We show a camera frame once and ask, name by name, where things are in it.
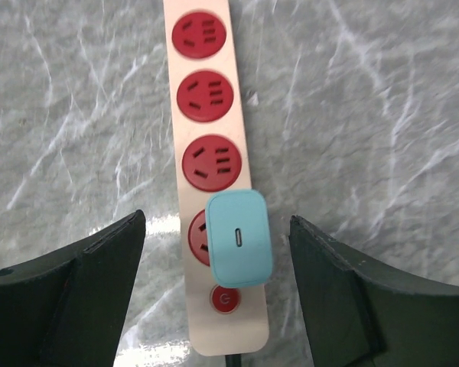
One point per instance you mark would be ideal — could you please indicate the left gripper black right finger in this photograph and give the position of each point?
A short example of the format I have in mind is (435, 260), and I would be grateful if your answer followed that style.
(359, 311)

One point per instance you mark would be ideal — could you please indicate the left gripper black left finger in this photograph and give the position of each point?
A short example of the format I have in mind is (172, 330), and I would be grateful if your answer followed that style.
(68, 307)

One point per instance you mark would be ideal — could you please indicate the teal plug adapter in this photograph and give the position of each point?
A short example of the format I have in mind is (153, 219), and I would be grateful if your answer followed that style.
(239, 238)

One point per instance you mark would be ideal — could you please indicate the beige power strip red sockets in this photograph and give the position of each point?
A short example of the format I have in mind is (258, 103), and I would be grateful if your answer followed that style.
(211, 156)

